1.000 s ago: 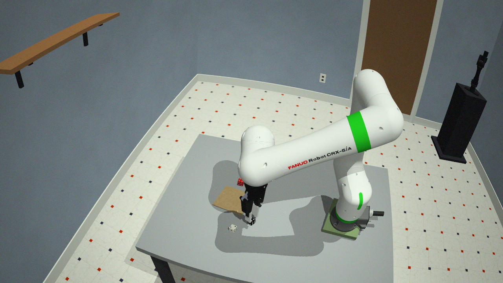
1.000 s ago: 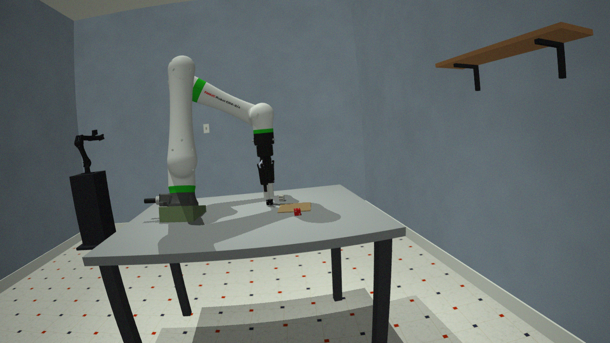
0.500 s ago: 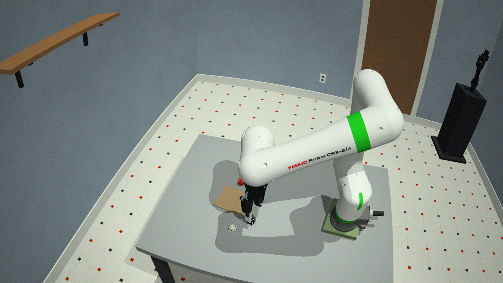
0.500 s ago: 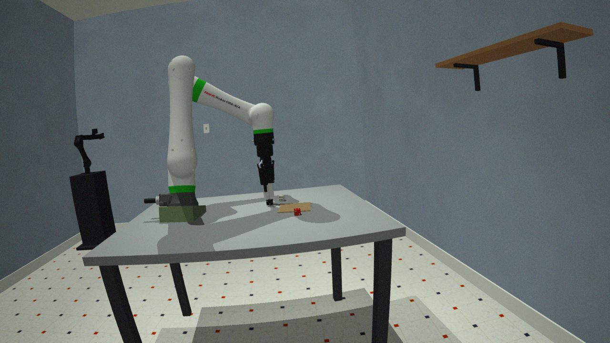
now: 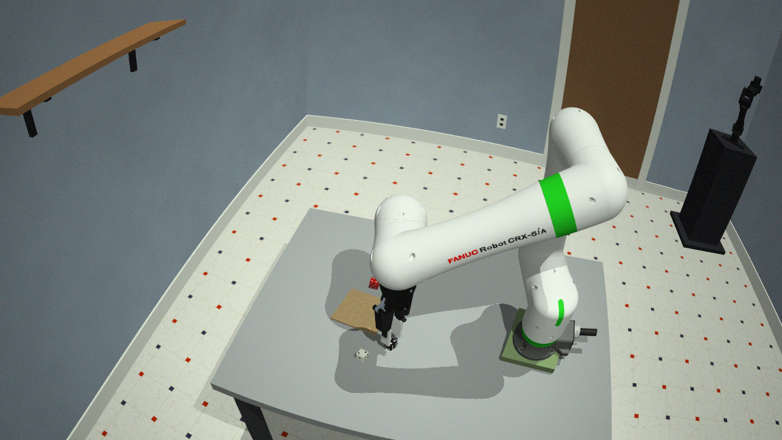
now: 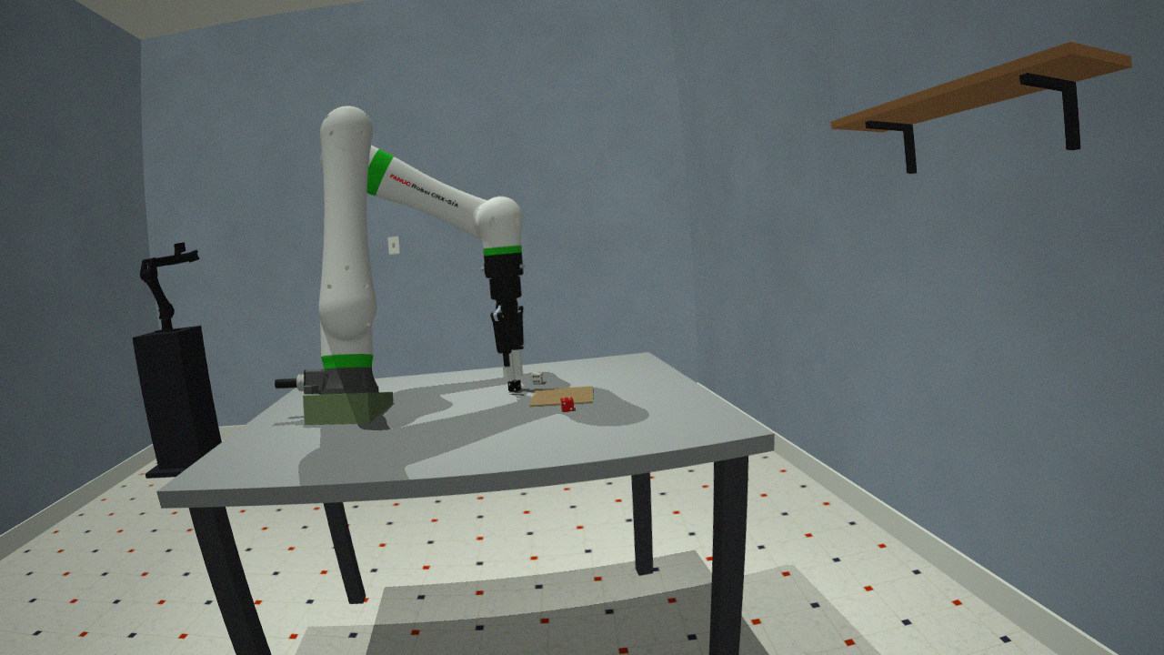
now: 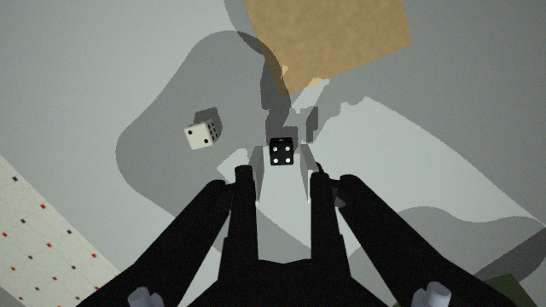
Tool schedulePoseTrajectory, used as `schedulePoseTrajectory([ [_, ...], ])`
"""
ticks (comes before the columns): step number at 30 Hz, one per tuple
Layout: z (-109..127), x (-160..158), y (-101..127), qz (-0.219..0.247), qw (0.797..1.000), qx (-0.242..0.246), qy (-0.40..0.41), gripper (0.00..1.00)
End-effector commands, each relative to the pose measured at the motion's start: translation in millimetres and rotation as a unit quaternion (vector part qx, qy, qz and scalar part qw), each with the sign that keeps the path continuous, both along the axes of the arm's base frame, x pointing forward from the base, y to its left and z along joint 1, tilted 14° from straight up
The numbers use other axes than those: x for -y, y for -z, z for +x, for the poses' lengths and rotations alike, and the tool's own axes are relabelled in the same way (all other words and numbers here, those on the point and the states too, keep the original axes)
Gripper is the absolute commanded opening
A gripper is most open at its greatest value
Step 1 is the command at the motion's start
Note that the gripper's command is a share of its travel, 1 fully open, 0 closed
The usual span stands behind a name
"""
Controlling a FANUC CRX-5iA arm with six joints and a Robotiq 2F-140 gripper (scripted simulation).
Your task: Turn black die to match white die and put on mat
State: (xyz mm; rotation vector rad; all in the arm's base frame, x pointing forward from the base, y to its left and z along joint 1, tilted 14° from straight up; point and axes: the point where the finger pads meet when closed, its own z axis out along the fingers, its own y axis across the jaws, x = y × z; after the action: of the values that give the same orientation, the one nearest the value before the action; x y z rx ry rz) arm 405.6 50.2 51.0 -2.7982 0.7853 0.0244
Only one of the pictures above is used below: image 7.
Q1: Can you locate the tan mat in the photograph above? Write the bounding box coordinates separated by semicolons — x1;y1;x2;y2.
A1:
242;0;412;97

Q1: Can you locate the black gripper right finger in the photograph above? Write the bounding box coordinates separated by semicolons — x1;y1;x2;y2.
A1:
299;144;518;307

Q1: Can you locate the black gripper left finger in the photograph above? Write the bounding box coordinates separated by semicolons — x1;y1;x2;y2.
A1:
76;146;264;307

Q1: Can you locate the white die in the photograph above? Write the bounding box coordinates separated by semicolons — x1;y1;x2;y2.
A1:
184;119;218;150

